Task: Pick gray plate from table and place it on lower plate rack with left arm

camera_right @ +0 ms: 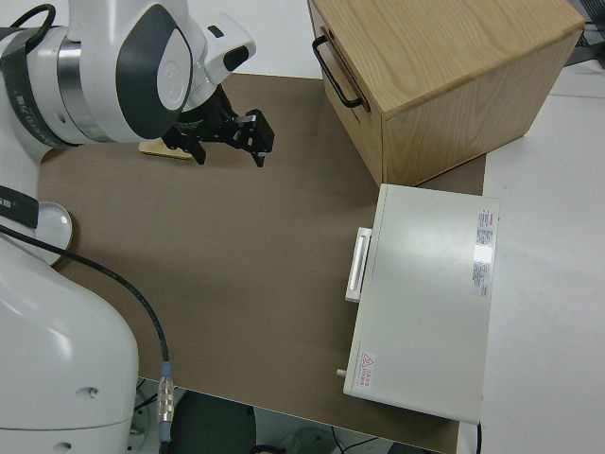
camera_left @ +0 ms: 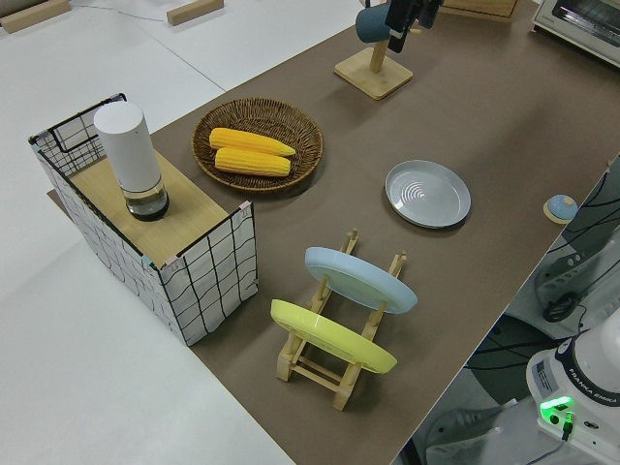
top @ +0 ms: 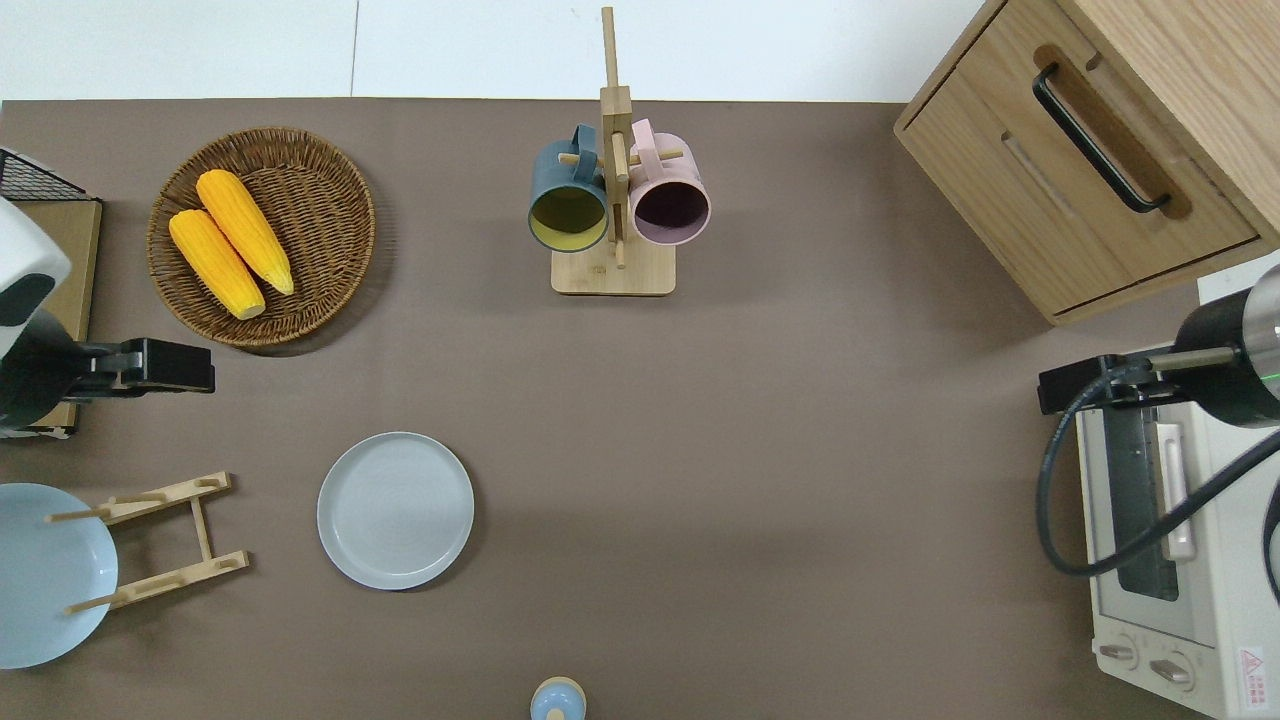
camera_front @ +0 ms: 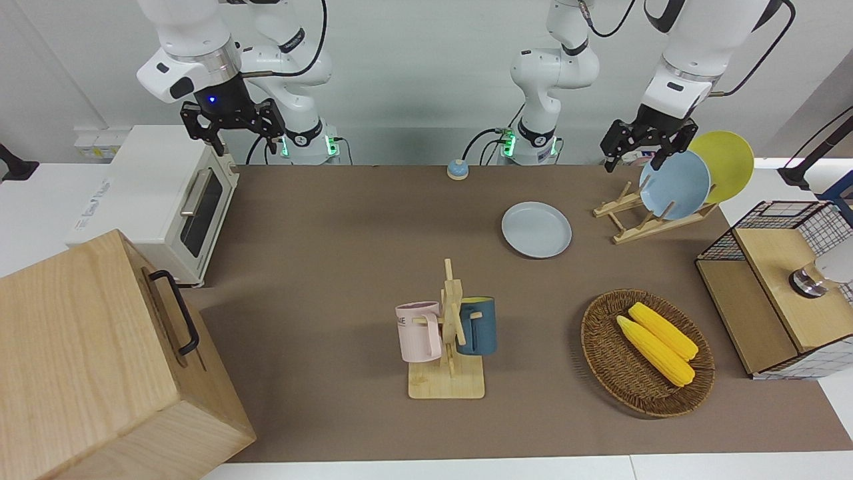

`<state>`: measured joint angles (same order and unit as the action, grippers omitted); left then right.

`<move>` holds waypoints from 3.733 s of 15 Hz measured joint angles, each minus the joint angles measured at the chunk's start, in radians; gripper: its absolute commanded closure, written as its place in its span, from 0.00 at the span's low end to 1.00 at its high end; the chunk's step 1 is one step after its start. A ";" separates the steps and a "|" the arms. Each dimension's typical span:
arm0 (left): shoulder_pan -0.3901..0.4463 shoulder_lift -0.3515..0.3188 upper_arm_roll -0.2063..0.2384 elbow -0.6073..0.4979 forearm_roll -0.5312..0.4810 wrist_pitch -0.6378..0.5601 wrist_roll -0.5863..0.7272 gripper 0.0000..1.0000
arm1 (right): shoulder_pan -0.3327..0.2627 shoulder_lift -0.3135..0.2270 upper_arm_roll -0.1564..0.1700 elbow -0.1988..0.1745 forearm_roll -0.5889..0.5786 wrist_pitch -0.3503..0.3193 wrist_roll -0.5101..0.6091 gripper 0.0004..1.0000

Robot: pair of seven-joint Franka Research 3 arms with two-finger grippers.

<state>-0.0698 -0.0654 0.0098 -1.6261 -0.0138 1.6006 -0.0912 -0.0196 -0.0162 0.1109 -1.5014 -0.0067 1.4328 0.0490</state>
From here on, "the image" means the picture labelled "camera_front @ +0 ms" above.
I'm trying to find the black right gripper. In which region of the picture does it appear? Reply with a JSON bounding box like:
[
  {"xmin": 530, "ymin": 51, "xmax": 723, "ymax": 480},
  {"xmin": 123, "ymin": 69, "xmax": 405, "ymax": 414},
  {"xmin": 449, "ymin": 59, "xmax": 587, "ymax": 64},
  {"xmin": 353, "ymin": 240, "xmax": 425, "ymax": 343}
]
[{"xmin": 181, "ymin": 73, "xmax": 286, "ymax": 159}]

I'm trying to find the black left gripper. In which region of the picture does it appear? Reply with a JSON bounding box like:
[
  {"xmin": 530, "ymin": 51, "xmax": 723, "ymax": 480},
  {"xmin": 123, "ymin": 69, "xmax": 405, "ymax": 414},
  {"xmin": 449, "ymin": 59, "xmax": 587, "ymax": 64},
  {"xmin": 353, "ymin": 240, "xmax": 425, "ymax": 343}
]
[{"xmin": 600, "ymin": 105, "xmax": 699, "ymax": 173}]

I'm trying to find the gray plate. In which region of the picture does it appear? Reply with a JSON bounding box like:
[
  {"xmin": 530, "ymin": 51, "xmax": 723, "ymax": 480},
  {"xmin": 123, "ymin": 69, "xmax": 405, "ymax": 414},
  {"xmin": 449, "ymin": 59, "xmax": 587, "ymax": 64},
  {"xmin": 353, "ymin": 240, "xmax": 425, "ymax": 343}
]
[{"xmin": 501, "ymin": 201, "xmax": 573, "ymax": 259}]

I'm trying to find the light blue plate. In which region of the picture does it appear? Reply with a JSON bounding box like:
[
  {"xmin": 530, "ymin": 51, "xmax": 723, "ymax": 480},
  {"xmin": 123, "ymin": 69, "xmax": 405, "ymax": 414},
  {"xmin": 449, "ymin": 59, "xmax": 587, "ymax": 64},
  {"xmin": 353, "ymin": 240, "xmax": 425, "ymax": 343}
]
[{"xmin": 638, "ymin": 150, "xmax": 712, "ymax": 221}]

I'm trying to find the wooden plate rack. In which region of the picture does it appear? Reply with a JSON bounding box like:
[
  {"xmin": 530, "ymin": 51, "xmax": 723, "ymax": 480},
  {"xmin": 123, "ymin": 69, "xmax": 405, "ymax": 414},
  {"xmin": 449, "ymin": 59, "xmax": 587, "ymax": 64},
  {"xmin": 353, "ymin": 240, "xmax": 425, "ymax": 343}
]
[{"xmin": 593, "ymin": 181, "xmax": 719, "ymax": 245}]

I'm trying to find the yellow plate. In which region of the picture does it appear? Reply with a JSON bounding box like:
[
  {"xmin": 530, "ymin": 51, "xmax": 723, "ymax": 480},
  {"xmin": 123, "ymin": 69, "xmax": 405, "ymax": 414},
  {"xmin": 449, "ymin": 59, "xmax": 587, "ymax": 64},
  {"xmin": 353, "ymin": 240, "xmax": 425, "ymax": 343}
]
[{"xmin": 688, "ymin": 131, "xmax": 755, "ymax": 205}]

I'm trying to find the wooden mug rack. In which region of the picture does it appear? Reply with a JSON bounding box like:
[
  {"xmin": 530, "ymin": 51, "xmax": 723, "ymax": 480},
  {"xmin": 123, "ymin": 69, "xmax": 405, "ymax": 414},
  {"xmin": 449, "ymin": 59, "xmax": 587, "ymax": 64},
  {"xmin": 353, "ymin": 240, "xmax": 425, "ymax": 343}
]
[{"xmin": 408, "ymin": 259, "xmax": 486, "ymax": 400}]

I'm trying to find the white toaster oven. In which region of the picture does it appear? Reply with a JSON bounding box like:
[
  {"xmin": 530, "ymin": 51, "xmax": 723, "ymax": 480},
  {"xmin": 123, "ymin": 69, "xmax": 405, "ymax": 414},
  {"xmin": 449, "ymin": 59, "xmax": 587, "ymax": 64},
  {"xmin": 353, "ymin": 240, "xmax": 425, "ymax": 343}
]
[{"xmin": 65, "ymin": 125, "xmax": 241, "ymax": 288}]

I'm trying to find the brown table mat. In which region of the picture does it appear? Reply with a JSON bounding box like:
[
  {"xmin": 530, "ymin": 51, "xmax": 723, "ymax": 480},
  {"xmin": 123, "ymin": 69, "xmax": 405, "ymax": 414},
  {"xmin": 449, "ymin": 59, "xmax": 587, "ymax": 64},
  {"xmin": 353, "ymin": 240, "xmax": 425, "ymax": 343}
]
[{"xmin": 180, "ymin": 163, "xmax": 853, "ymax": 464}]

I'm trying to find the yellow corn cob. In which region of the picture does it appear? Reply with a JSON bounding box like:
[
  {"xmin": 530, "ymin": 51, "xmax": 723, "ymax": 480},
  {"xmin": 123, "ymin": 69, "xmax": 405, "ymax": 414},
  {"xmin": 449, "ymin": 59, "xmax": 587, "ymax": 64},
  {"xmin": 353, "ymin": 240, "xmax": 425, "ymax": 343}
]
[
  {"xmin": 628, "ymin": 302, "xmax": 700, "ymax": 362},
  {"xmin": 616, "ymin": 315, "xmax": 696, "ymax": 388}
]

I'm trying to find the brown wicker basket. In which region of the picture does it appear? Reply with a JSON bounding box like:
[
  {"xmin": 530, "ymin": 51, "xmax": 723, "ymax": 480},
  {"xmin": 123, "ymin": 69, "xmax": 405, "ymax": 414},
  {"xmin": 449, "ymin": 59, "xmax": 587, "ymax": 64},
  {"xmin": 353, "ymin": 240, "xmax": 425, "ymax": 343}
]
[{"xmin": 581, "ymin": 289, "xmax": 716, "ymax": 419}]

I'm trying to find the dark blue mug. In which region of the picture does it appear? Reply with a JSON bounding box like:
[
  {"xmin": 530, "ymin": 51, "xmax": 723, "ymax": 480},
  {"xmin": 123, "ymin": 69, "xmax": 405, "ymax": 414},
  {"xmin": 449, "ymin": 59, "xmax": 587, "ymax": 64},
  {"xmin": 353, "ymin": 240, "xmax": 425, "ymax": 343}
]
[{"xmin": 456, "ymin": 297, "xmax": 498, "ymax": 356}]

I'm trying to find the pink mug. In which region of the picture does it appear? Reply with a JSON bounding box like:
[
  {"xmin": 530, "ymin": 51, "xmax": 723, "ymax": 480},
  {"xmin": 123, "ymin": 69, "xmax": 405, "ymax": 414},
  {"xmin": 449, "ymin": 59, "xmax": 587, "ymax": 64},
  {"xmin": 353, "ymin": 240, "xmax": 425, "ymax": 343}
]
[{"xmin": 395, "ymin": 301, "xmax": 444, "ymax": 363}]

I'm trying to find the light wooden box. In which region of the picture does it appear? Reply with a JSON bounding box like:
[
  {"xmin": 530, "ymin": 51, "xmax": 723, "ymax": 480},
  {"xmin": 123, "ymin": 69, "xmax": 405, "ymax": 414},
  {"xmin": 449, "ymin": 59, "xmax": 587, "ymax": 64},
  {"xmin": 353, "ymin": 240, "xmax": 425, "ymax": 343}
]
[{"xmin": 0, "ymin": 229, "xmax": 257, "ymax": 480}]

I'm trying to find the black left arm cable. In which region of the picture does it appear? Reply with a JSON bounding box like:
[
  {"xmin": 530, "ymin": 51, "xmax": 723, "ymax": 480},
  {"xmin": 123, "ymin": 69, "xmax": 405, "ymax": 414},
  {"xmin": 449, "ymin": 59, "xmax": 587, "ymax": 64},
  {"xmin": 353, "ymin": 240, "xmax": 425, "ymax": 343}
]
[
  {"xmin": 578, "ymin": 0, "xmax": 637, "ymax": 39},
  {"xmin": 708, "ymin": 0, "xmax": 798, "ymax": 99}
]

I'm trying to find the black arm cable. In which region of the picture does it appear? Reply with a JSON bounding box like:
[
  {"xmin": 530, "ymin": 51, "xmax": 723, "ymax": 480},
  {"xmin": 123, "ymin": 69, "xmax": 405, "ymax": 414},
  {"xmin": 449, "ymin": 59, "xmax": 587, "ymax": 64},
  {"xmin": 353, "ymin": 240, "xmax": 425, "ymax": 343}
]
[
  {"xmin": 708, "ymin": 0, "xmax": 798, "ymax": 99},
  {"xmin": 243, "ymin": 0, "xmax": 329, "ymax": 79},
  {"xmin": 578, "ymin": 0, "xmax": 637, "ymax": 39}
]

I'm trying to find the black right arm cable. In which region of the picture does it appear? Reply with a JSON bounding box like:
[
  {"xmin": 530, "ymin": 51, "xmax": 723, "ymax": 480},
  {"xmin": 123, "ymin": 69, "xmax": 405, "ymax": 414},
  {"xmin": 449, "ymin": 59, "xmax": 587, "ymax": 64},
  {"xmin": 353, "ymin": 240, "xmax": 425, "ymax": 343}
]
[{"xmin": 243, "ymin": 0, "xmax": 329, "ymax": 79}]

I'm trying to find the white wall socket strip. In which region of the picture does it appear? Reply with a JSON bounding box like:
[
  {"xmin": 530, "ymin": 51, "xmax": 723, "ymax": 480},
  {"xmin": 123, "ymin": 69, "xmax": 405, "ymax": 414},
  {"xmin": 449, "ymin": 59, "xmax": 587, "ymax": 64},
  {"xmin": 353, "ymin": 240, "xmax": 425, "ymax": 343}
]
[{"xmin": 73, "ymin": 129, "xmax": 131, "ymax": 160}]

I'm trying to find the black left base cable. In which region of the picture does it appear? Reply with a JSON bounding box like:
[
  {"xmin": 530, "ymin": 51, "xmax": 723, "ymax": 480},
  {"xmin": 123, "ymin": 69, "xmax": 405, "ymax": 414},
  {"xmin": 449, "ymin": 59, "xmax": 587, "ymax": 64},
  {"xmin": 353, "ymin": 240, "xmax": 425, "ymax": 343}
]
[{"xmin": 462, "ymin": 125, "xmax": 515, "ymax": 166}]

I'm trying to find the black camera stand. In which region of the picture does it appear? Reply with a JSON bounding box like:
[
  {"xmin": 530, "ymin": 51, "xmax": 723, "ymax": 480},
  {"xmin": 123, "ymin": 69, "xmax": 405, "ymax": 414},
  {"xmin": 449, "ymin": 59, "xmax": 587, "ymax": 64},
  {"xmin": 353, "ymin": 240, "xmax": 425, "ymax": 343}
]
[
  {"xmin": 0, "ymin": 143, "xmax": 40, "ymax": 183},
  {"xmin": 776, "ymin": 105, "xmax": 853, "ymax": 192}
]

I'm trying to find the black box handle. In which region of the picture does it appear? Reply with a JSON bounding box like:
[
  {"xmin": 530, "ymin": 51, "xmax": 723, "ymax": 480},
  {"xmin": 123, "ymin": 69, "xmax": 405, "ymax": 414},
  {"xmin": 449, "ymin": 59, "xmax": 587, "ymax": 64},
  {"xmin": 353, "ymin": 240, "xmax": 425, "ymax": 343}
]
[{"xmin": 148, "ymin": 269, "xmax": 201, "ymax": 357}]

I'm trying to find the wire grid shelf box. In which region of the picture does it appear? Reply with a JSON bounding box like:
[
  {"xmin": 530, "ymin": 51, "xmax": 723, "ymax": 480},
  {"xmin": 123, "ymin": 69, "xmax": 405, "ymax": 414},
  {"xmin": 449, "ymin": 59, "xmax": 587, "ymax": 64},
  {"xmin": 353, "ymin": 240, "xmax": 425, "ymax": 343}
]
[{"xmin": 695, "ymin": 200, "xmax": 853, "ymax": 381}]

